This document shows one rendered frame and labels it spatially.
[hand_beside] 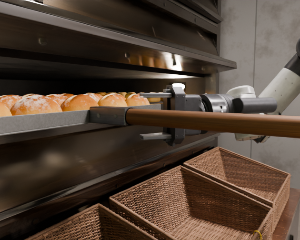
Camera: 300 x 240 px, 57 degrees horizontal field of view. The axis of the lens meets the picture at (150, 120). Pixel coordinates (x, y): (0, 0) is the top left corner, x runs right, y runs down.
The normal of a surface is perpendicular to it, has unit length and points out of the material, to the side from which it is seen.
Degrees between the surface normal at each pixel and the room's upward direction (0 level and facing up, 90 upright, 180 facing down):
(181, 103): 90
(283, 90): 81
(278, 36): 90
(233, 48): 90
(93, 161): 70
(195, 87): 90
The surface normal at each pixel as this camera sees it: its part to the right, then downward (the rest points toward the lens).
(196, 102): 0.39, 0.10
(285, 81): -0.44, -0.06
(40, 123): 0.85, 0.06
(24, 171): 0.78, -0.28
